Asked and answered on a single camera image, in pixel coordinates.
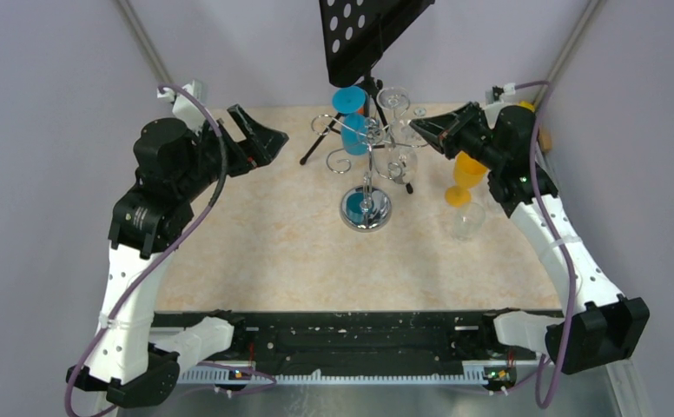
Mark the chrome wine glass rack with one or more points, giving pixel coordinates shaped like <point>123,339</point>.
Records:
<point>366,207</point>

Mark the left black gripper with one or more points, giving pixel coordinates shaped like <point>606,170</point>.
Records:
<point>259,148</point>

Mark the blue plastic wine glass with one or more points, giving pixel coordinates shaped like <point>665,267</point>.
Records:
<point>349,102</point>

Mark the yellow plastic wine glass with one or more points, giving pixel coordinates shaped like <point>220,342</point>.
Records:
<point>467,173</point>

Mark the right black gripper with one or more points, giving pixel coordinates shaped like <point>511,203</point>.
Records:
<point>443,131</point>

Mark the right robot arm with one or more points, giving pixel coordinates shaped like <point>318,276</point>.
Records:
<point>600,324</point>

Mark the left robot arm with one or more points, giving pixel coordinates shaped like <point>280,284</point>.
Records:
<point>175,164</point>

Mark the black front rail base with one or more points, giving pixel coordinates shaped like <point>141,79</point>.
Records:
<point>436,348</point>

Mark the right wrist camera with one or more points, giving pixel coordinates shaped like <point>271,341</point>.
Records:
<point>497,96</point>

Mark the clear wine glass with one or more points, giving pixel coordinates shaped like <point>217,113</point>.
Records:
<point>468,221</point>
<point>393,99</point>
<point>402,164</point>

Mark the black music stand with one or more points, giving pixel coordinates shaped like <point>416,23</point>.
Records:
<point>356,34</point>

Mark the clear wine glass back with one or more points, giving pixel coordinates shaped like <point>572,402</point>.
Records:
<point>393,99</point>

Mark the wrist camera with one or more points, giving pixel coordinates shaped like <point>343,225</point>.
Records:
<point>497,96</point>
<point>182,108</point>

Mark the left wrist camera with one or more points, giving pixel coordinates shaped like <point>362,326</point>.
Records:
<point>182,108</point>

